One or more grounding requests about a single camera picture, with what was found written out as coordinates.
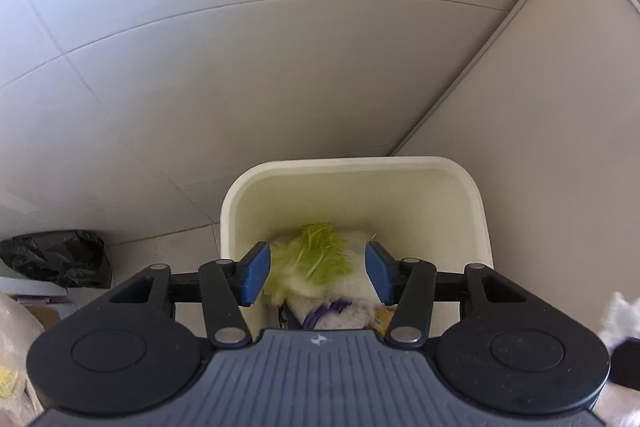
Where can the black plastic bag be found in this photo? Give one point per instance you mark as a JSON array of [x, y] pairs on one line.
[[55, 257]]

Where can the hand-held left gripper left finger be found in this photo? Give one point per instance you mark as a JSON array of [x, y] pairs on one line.
[[256, 274]]

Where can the translucent plastic bag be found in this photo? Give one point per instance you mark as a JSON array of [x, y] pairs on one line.
[[15, 342]]

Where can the napa cabbage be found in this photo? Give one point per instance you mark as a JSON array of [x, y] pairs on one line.
[[315, 252]]

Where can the yellow cardboard box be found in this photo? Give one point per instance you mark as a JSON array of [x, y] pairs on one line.
[[381, 318]]

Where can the cream plastic trash bin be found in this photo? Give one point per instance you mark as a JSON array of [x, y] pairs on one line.
[[350, 197]]

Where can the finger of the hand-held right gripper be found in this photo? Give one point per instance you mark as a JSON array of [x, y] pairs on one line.
[[627, 364]]

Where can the cabbage leaf scrap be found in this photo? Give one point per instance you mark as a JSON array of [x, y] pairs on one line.
[[7, 382]]

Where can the beige cabinet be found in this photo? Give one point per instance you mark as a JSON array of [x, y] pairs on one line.
[[550, 107]]

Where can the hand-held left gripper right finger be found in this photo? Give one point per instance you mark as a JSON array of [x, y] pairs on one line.
[[381, 274]]

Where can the white tissue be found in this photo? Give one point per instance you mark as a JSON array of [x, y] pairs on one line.
[[622, 314]]

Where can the white foam net sleeve bundle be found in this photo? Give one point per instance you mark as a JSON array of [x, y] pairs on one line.
[[350, 289]]

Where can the brown cardboard box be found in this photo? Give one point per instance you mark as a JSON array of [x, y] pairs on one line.
[[45, 314]]

